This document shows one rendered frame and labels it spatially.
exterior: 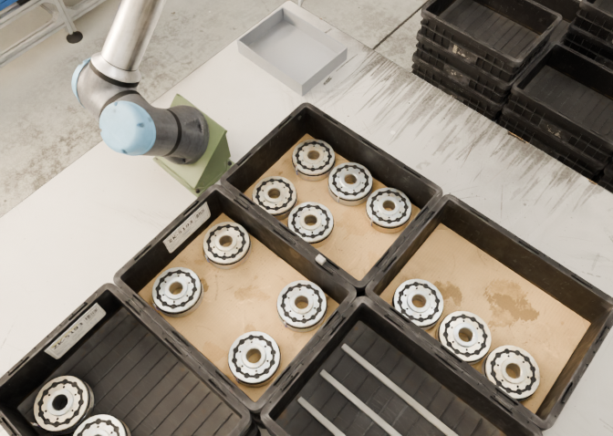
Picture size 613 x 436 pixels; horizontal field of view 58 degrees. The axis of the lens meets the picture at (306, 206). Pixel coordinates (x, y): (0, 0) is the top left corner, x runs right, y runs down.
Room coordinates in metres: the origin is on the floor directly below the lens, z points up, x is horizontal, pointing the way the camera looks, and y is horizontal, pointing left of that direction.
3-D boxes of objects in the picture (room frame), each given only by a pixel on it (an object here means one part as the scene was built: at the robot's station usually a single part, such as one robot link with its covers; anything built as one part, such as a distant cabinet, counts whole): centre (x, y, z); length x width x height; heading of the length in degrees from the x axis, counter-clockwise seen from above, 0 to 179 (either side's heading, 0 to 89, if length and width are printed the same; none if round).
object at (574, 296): (0.37, -0.35, 0.87); 0.40 x 0.30 x 0.11; 47
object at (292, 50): (1.27, 0.02, 0.73); 0.27 x 0.20 x 0.05; 45
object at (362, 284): (0.64, -0.05, 0.92); 0.40 x 0.30 x 0.02; 47
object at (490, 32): (1.54, -0.67, 0.37); 0.40 x 0.30 x 0.45; 46
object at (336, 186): (0.70, -0.10, 0.86); 0.10 x 0.10 x 0.01
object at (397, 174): (0.64, -0.05, 0.87); 0.40 x 0.30 x 0.11; 47
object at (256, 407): (0.42, 0.15, 0.92); 0.40 x 0.30 x 0.02; 47
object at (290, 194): (0.67, 0.07, 0.86); 0.10 x 0.10 x 0.01
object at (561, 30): (1.83, -0.95, 0.26); 0.40 x 0.30 x 0.23; 46
